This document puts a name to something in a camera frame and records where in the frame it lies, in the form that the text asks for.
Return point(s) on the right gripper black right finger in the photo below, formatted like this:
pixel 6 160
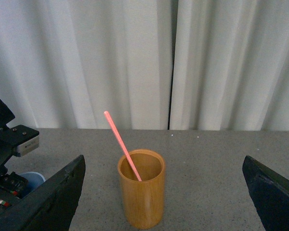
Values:
pixel 269 192

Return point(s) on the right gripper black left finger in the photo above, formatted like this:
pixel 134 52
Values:
pixel 49 207

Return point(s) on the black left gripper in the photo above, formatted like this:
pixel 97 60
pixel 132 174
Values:
pixel 11 185

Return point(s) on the pink chopstick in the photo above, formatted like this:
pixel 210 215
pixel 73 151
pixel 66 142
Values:
pixel 121 143

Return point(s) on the blue plastic cup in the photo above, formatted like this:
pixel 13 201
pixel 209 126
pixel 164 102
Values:
pixel 35 179

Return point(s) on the bamboo chopstick holder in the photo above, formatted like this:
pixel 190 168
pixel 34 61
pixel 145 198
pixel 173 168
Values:
pixel 143 201

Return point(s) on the white curtain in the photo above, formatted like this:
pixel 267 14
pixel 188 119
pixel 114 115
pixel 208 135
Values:
pixel 153 64

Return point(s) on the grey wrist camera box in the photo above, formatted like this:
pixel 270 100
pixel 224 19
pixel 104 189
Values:
pixel 26 147

